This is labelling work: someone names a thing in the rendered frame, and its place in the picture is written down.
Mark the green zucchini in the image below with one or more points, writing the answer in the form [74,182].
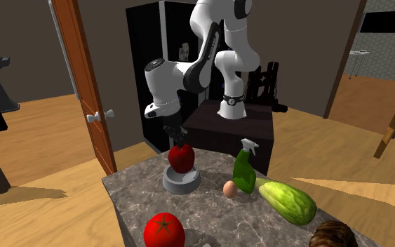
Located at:
[287,202]

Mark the dark robot stand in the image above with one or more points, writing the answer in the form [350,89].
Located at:
[231,133]

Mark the orange wooden door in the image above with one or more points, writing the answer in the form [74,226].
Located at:
[87,85]

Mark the black wall television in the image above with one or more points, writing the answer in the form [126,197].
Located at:
[382,21]

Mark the grey bowl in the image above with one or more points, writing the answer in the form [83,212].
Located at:
[183,184]

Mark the brown egg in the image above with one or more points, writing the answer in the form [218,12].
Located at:
[230,189]

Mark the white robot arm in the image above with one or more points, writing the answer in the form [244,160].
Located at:
[238,51]

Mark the green spray bottle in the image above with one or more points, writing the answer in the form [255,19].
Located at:
[243,171]

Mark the black chair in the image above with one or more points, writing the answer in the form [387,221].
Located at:
[267,85]

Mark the small white table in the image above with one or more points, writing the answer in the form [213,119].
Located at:
[359,53]

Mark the red tomato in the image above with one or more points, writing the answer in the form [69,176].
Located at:
[164,231]

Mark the red apple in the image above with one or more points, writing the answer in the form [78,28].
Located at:
[180,159]

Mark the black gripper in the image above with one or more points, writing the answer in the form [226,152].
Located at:
[172,121]

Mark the brown lumpy object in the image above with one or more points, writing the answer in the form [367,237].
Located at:
[332,236]

